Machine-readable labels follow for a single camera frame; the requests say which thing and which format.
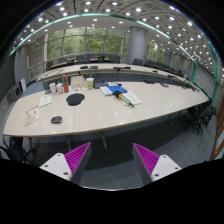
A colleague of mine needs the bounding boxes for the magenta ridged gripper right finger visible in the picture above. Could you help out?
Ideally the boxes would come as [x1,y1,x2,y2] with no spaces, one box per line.
[132,143,181,185]

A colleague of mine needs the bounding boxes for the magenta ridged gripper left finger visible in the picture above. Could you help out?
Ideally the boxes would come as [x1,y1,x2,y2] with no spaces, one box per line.
[40,142,91,184]

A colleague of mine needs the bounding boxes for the black computer mouse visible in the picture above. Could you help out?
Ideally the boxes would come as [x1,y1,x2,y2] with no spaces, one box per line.
[51,116,63,124]

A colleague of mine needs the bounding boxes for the black oval mouse pad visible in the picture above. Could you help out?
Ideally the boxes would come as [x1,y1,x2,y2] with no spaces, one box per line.
[66,93,85,106]

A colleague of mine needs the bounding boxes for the red and white leaflet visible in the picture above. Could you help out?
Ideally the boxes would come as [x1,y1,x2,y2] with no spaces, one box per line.
[24,105,39,126]

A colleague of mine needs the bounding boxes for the white paper sheet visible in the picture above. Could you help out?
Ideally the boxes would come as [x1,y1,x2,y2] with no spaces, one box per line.
[39,95,52,107]

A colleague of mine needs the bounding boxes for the white open notebook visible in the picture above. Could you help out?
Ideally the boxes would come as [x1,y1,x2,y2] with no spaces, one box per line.
[123,90,141,105]

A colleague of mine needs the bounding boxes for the white canister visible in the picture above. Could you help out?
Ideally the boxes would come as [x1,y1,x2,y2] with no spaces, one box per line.
[56,83,63,94]

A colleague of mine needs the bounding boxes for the beige cardboard box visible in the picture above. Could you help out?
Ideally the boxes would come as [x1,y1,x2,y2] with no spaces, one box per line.
[71,76,87,89]

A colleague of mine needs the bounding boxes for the white cup with green band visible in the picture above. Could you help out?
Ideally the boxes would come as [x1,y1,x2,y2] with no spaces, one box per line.
[86,78,94,89]

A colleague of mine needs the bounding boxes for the blue folder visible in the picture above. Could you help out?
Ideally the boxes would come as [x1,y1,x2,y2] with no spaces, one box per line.
[107,85,127,94]

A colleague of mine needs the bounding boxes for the long beige rear table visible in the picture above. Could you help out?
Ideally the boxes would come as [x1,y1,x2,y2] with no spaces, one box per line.
[37,63,199,91]

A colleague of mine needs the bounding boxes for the black office chair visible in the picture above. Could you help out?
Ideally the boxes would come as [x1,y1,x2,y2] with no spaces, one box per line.
[132,58,143,66]

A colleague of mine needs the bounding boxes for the grey concrete column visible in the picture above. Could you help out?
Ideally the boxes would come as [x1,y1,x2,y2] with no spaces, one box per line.
[127,26,148,64]

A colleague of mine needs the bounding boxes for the yellow black handled tool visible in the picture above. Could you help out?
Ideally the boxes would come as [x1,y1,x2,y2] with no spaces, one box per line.
[114,90,134,107]

